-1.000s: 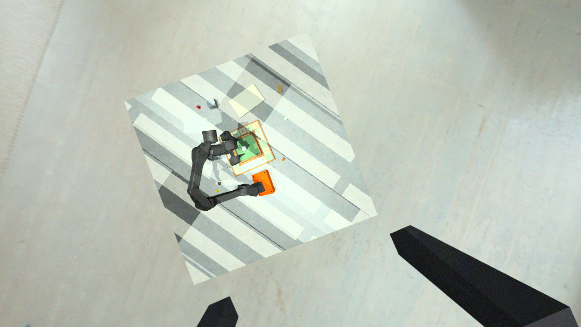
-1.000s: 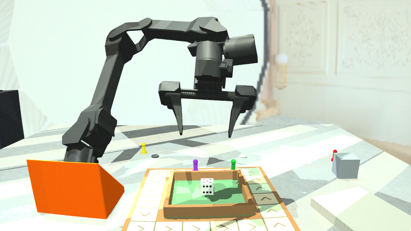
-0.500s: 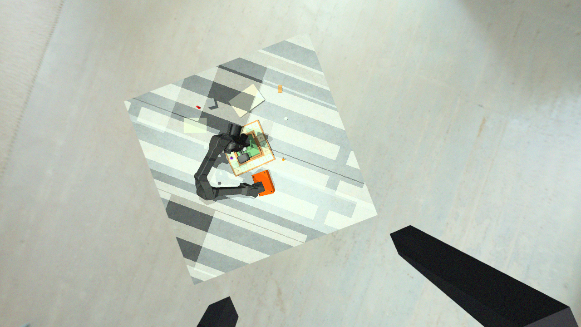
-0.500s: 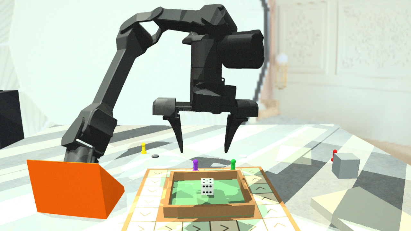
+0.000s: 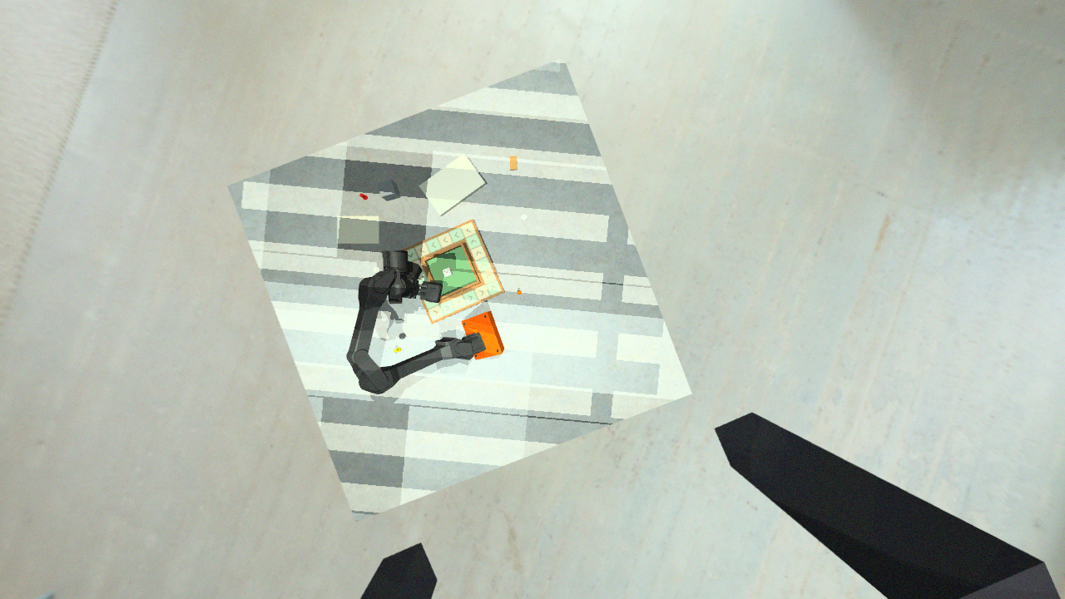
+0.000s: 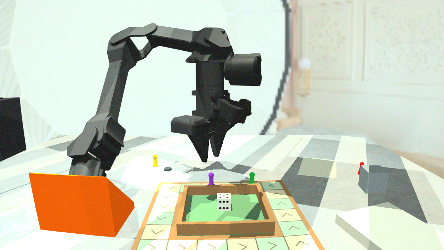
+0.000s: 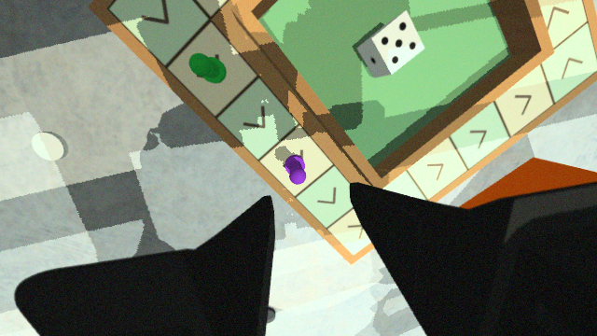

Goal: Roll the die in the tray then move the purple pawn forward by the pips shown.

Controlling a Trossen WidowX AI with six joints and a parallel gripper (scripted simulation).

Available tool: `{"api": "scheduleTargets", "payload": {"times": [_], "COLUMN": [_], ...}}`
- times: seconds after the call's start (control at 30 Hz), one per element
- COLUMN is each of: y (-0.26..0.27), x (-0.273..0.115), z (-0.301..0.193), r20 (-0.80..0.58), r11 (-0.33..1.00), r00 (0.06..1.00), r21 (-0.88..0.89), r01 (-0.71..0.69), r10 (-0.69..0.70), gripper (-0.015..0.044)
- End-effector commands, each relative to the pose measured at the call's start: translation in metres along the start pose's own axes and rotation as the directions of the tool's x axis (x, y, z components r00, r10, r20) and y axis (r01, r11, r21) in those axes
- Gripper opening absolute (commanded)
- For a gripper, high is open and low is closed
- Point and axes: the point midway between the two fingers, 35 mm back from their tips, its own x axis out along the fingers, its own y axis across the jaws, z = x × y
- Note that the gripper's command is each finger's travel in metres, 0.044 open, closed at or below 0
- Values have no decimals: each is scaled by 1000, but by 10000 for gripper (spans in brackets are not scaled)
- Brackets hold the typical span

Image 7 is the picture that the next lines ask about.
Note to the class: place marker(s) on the purple pawn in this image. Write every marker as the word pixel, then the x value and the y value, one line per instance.
pixel 295 166

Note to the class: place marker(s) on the grey die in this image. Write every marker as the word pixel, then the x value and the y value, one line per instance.
pixel 392 46

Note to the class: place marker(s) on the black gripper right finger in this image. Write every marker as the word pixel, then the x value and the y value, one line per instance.
pixel 453 264

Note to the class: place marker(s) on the dark grey flat disc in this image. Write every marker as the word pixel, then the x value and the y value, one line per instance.
pixel 271 315

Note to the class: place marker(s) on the green game pawn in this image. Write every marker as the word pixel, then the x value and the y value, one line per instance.
pixel 210 68

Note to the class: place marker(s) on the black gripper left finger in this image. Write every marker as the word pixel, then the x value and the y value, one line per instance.
pixel 220 288

